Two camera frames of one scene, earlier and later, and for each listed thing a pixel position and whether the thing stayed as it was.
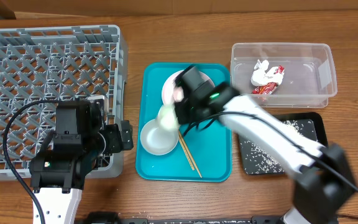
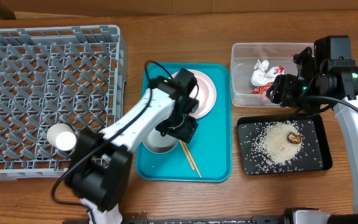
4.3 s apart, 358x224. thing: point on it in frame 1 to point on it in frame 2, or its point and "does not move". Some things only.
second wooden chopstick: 185,145 does not move
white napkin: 258,77 does not move
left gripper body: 112,144 to 181,125
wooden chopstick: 184,149 does not move
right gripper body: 183,109 to 279,90
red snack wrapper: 269,88 does not move
